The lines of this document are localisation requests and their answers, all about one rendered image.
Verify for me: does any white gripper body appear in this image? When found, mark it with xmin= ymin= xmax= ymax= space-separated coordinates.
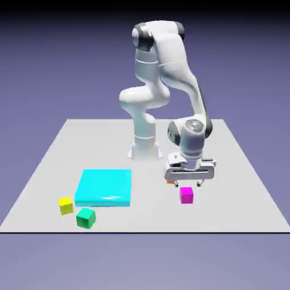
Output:
xmin=164 ymin=161 xmax=215 ymax=181

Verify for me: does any small magenta cube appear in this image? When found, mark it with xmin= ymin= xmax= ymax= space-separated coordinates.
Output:
xmin=180 ymin=186 xmax=194 ymax=204

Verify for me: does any small green cube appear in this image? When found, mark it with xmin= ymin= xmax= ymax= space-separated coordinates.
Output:
xmin=75 ymin=207 xmax=96 ymax=229

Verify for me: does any small yellow cube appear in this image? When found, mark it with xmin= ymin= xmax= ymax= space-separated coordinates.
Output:
xmin=58 ymin=196 xmax=74 ymax=216

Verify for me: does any large cyan box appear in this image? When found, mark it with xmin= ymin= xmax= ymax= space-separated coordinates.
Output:
xmin=74 ymin=168 xmax=133 ymax=207

